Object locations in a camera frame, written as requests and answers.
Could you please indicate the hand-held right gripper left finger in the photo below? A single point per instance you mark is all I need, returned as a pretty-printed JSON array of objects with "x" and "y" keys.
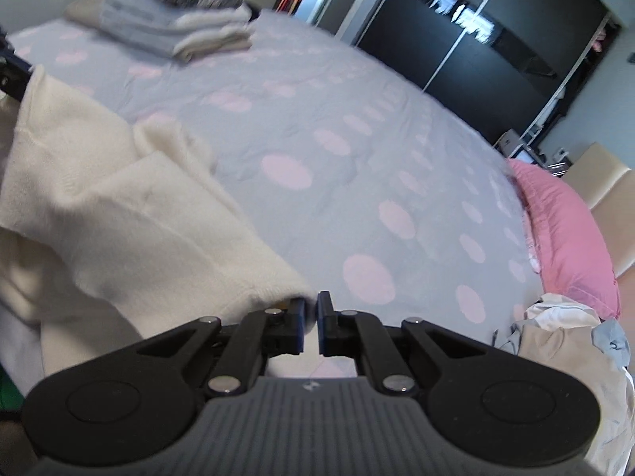
[{"x": 297, "y": 326}]

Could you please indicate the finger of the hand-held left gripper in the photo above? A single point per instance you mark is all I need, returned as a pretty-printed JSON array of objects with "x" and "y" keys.
[{"x": 14, "y": 67}]

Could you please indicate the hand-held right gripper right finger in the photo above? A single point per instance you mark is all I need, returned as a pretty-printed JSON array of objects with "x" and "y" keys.
[{"x": 323, "y": 326}]

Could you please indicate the cream knit sweater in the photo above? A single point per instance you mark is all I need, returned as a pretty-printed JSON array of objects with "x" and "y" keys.
[{"x": 124, "y": 208}]

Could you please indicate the pile of unfolded clothes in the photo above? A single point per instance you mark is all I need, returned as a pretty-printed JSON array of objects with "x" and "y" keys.
[{"x": 565, "y": 352}]

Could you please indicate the folded beige garment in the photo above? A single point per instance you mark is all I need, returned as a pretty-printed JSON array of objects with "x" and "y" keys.
[{"x": 84, "y": 12}]

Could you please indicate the folded light blue garment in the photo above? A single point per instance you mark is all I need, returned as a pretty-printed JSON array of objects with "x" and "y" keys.
[{"x": 139, "y": 20}]

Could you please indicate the polka dot bedspread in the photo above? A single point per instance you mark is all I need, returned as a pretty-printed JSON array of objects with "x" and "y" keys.
[{"x": 347, "y": 158}]

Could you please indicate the stack of folded white blankets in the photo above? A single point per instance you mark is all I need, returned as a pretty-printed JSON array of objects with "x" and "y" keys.
[{"x": 213, "y": 32}]

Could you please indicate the pink pillow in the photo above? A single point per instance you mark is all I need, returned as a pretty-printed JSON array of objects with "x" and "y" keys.
[{"x": 565, "y": 238}]

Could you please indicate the grey laptop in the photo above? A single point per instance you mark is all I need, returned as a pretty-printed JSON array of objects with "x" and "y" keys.
[{"x": 508, "y": 141}]

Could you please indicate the bedside cabinet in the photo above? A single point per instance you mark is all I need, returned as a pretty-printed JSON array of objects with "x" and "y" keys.
[{"x": 527, "y": 157}]

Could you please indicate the green object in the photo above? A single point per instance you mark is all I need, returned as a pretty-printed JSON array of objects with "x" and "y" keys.
[{"x": 9, "y": 382}]

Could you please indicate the black sliding wardrobe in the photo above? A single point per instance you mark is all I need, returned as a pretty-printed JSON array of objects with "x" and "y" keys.
[{"x": 461, "y": 64}]

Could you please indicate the beige padded headboard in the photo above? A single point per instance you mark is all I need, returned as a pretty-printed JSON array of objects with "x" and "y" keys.
[{"x": 607, "y": 188}]

